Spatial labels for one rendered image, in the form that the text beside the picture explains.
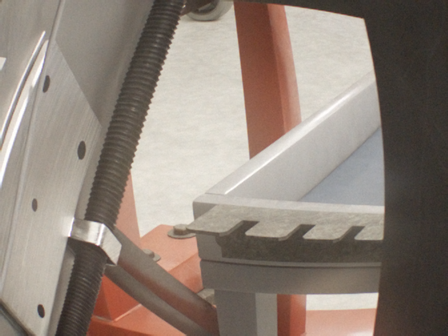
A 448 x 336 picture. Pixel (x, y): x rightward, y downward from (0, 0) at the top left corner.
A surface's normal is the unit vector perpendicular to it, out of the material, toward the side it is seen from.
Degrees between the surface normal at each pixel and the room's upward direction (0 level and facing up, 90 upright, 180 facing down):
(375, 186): 0
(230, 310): 90
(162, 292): 90
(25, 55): 90
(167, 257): 0
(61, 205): 90
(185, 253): 0
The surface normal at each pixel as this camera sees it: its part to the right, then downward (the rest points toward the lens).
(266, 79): -0.46, 0.33
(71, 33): 0.88, 0.08
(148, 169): -0.08, -0.94
